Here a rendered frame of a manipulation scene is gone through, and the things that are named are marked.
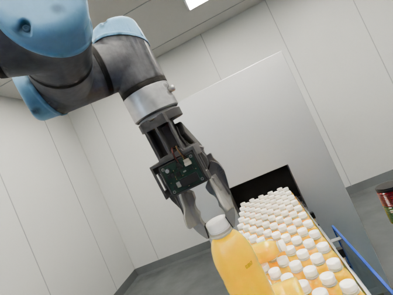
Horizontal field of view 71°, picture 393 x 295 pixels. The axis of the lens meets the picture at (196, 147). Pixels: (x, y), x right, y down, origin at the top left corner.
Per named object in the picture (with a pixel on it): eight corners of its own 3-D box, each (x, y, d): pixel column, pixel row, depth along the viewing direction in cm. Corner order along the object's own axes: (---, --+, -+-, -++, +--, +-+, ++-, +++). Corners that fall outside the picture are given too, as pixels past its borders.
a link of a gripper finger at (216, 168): (213, 205, 44) (181, 163, 44) (214, 202, 46) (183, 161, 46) (237, 188, 44) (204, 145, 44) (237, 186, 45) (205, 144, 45)
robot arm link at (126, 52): (84, 48, 44) (131, 33, 47) (116, 109, 45) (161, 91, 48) (82, 21, 37) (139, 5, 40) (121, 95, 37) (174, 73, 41)
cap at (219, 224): (204, 233, 47) (200, 223, 47) (221, 221, 49) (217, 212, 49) (216, 234, 43) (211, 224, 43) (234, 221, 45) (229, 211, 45)
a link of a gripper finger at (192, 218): (187, 256, 42) (169, 198, 41) (192, 238, 47) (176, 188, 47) (207, 251, 41) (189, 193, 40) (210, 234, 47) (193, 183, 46)
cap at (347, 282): (359, 291, 66) (355, 284, 66) (342, 294, 67) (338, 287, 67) (356, 282, 70) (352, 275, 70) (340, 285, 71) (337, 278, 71)
